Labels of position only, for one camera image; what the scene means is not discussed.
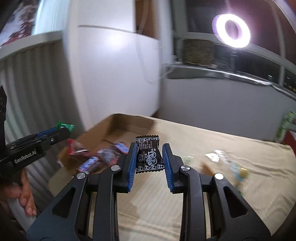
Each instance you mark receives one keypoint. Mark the cardboard box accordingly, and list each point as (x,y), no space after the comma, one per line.
(115,128)

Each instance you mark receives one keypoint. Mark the red storage box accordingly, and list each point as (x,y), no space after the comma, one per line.
(290,139)

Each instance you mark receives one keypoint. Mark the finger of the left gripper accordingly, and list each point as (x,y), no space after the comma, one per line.
(58,135)
(46,133)

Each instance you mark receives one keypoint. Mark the woven basket on sill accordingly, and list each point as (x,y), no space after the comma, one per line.
(198,52)

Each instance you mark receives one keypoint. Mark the ring light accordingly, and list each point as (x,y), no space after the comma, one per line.
(231,30)

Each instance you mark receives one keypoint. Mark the person's left hand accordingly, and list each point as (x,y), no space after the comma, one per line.
(23,193)

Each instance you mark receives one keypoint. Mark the black patterned candy packet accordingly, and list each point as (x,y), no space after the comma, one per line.
(149,158)

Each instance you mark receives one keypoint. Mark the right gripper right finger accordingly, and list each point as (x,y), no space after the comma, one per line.
(174,168)

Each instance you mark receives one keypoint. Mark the dark green candy packet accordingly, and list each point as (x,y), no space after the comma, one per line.
(60,125)

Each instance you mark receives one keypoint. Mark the clear bag of bread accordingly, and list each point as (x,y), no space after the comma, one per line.
(220,157)

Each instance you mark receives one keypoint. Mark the jelly cup with blue lid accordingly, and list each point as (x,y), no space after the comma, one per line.
(240,172)

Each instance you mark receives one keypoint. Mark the red clear snack packet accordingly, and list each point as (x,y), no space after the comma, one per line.
(76,150)

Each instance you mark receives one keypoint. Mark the dark cake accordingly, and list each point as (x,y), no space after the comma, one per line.
(109,156)

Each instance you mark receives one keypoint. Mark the brown Snickers bar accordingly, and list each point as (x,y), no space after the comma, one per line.
(91,165)

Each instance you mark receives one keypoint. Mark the green white carton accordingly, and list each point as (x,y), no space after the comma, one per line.
(284,126)

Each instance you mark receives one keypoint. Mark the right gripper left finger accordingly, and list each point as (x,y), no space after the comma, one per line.
(124,171)

